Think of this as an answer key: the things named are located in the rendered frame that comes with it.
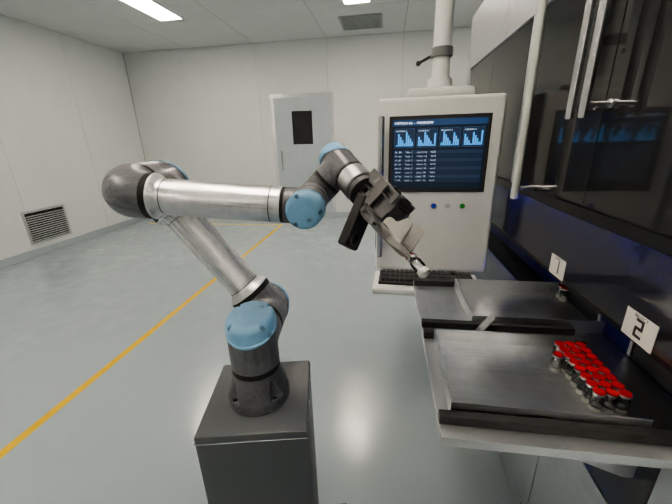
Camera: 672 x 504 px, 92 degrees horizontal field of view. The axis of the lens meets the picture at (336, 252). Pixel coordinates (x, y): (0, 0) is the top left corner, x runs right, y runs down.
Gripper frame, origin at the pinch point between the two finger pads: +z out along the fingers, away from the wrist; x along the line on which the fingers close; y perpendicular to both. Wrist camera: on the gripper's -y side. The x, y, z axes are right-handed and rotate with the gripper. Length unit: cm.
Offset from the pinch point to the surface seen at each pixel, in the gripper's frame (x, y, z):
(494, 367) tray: 33.4, -6.9, 18.7
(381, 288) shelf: 65, -28, -33
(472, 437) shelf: 14.6, -14.6, 27.8
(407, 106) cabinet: 49, 31, -76
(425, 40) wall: 327, 181, -431
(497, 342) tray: 41.8, -3.7, 13.5
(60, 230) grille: 53, -372, -452
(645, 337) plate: 35, 19, 30
